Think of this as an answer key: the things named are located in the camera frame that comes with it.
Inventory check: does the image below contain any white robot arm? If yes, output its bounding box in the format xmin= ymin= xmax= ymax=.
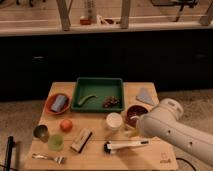
xmin=136 ymin=98 xmax=213 ymax=167

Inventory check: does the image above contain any white paper cup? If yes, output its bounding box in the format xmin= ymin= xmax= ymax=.
xmin=106 ymin=113 xmax=123 ymax=131

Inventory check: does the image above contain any green plastic cup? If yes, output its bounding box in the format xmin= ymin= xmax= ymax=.
xmin=48 ymin=134 xmax=63 ymax=151

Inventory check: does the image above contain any metal cup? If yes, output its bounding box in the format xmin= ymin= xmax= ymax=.
xmin=33 ymin=125 xmax=49 ymax=143

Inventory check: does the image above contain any brown grape bunch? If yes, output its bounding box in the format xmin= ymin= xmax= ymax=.
xmin=103 ymin=96 xmax=119 ymax=108

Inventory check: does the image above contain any green chili pepper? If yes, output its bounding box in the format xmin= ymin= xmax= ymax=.
xmin=77 ymin=94 xmax=97 ymax=106

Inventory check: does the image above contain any green plastic tray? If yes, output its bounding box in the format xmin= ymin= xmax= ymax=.
xmin=71 ymin=77 xmax=125 ymax=113

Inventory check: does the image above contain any dark red bowl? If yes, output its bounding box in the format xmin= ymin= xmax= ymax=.
xmin=126 ymin=105 xmax=148 ymax=127

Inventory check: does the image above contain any grey triangular cloth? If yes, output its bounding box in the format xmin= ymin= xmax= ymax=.
xmin=136 ymin=88 xmax=155 ymax=106

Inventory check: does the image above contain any grey can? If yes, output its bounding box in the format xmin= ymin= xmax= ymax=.
xmin=51 ymin=95 xmax=67 ymax=112

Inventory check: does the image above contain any orange fruit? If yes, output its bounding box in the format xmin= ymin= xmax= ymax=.
xmin=60 ymin=119 xmax=73 ymax=132

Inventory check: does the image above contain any orange plastic bowl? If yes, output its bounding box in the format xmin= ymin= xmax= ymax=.
xmin=44 ymin=93 xmax=70 ymax=115

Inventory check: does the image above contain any wooden block eraser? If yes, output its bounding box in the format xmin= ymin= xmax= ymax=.
xmin=71 ymin=128 xmax=92 ymax=153

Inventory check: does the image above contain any red object on shelf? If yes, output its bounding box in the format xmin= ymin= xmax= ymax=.
xmin=80 ymin=16 xmax=92 ymax=25

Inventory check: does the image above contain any white bottle on shelf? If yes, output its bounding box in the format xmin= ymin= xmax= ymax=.
xmin=87 ymin=0 xmax=97 ymax=23

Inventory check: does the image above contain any metal fork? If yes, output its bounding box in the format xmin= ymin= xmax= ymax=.
xmin=32 ymin=154 xmax=66 ymax=164

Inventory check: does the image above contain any white handled brush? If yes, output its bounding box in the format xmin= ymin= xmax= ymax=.
xmin=103 ymin=141 xmax=149 ymax=154

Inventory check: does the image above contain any black cable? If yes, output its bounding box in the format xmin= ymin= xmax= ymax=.
xmin=175 ymin=157 xmax=198 ymax=171

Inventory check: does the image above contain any black stand post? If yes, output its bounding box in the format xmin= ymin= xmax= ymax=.
xmin=4 ymin=136 xmax=15 ymax=171

